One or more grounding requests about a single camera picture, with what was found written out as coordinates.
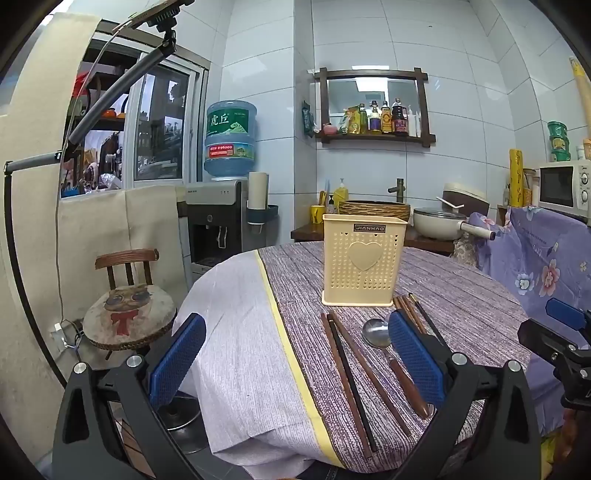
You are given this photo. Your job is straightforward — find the grey water dispenser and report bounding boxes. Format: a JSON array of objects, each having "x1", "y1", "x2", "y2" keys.
[{"x1": 185, "y1": 179, "x2": 250, "y2": 273}]

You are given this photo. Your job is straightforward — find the wooden chair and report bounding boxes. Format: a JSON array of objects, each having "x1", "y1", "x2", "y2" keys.
[{"x1": 83, "y1": 248, "x2": 178, "y2": 361}]

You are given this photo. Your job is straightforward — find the white microwave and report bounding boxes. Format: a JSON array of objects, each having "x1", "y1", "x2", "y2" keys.
[{"x1": 538, "y1": 159, "x2": 591, "y2": 227}]

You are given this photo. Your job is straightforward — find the white pan with lid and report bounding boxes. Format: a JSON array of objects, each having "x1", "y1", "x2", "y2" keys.
[{"x1": 412, "y1": 207, "x2": 497, "y2": 241}]

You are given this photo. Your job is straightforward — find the bronze faucet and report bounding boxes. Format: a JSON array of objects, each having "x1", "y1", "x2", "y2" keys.
[{"x1": 388, "y1": 178, "x2": 411, "y2": 206}]

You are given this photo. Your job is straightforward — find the yellow printed roll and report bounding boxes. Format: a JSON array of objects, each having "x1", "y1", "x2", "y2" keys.
[{"x1": 508, "y1": 148, "x2": 525, "y2": 208}]

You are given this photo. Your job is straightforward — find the long yellow roll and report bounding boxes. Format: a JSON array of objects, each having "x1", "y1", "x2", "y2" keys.
[{"x1": 569, "y1": 56, "x2": 591, "y2": 134}]

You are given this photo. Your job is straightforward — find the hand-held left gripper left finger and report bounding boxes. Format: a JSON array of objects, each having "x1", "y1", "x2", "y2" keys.
[{"x1": 53, "y1": 314, "x2": 207, "y2": 480}]

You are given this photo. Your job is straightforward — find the purple floral cloth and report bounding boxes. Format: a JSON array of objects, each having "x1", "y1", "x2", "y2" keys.
[{"x1": 468, "y1": 205, "x2": 591, "y2": 435}]

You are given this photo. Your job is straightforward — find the mounted phone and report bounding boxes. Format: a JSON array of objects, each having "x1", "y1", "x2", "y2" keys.
[{"x1": 113, "y1": 0, "x2": 195, "y2": 33}]

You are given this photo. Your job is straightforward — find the wooden framed mirror shelf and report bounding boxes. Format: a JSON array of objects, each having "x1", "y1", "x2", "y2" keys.
[{"x1": 308, "y1": 68, "x2": 437, "y2": 148}]

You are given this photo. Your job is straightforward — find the black chopstick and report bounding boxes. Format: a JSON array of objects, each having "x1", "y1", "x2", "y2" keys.
[
  {"x1": 327, "y1": 315, "x2": 378, "y2": 452},
  {"x1": 408, "y1": 293, "x2": 450, "y2": 349}
]

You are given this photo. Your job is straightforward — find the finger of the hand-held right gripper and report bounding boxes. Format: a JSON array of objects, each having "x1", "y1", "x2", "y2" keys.
[
  {"x1": 517, "y1": 318, "x2": 580, "y2": 366},
  {"x1": 545, "y1": 298, "x2": 591, "y2": 332}
]

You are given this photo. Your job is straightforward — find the white power strip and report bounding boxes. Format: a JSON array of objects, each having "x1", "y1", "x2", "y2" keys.
[{"x1": 50, "y1": 320, "x2": 84, "y2": 347}]

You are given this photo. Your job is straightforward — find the cream plastic utensil basket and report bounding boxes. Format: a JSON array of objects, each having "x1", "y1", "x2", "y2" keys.
[{"x1": 322, "y1": 213, "x2": 409, "y2": 306}]

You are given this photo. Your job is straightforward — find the stack of paper cups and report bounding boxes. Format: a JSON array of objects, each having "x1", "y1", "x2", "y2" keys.
[{"x1": 247, "y1": 172, "x2": 270, "y2": 210}]

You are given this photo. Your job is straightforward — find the large dark sauce bottle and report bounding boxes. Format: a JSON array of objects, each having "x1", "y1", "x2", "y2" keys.
[{"x1": 392, "y1": 98, "x2": 408, "y2": 136}]

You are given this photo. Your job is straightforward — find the white cable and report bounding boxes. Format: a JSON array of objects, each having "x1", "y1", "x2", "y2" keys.
[{"x1": 54, "y1": 28, "x2": 121, "y2": 333}]

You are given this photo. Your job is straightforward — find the metal pedestal base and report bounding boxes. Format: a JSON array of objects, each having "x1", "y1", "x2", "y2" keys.
[{"x1": 154, "y1": 394, "x2": 204, "y2": 455}]

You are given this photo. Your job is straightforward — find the brown and white cooker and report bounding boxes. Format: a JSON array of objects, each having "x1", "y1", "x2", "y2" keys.
[{"x1": 436, "y1": 182, "x2": 490, "y2": 215}]

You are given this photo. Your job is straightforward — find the blue cup holder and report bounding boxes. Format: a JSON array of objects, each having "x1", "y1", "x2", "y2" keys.
[{"x1": 246, "y1": 204, "x2": 279, "y2": 224}]

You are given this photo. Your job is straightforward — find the green canisters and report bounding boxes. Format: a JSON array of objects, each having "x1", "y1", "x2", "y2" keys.
[{"x1": 547, "y1": 121, "x2": 572, "y2": 162}]

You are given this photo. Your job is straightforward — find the purple and white tablecloth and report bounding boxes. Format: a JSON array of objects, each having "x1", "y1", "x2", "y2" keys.
[{"x1": 172, "y1": 240, "x2": 532, "y2": 476}]

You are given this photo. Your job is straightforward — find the cat print seat cushion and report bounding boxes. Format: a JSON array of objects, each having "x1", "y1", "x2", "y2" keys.
[{"x1": 83, "y1": 284, "x2": 177, "y2": 344}]

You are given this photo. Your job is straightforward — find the paisley cloth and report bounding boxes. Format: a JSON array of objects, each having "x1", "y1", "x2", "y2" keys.
[{"x1": 451, "y1": 231, "x2": 483, "y2": 271}]

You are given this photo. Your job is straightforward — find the white sliding window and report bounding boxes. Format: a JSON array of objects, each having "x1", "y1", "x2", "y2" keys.
[{"x1": 124, "y1": 46, "x2": 208, "y2": 183}]

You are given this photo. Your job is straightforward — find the wooden counter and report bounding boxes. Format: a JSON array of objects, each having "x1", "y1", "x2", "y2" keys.
[{"x1": 291, "y1": 222, "x2": 455, "y2": 257}]

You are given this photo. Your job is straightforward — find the beige fabric backdrop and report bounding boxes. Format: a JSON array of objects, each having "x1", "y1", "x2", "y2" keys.
[{"x1": 0, "y1": 13, "x2": 188, "y2": 416}]

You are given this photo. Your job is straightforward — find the blue water jug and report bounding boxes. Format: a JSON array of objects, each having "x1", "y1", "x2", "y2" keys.
[{"x1": 204, "y1": 100, "x2": 258, "y2": 182}]

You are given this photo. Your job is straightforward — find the black gooseneck phone mount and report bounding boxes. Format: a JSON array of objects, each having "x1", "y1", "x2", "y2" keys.
[{"x1": 2, "y1": 18, "x2": 178, "y2": 393}]

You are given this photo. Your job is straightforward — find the cluttered storage shelf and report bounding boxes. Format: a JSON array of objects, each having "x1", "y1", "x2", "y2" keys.
[{"x1": 60, "y1": 39, "x2": 134, "y2": 199}]

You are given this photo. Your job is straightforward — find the metal spoon wooden handle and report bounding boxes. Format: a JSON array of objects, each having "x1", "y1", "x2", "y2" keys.
[{"x1": 361, "y1": 318, "x2": 431, "y2": 420}]

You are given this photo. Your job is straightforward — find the wicker pattern wash basin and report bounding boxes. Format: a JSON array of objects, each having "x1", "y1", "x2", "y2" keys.
[{"x1": 338, "y1": 200, "x2": 411, "y2": 223}]

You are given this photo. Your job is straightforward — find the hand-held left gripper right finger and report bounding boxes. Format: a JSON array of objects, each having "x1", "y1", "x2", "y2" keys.
[{"x1": 389, "y1": 310, "x2": 542, "y2": 480}]

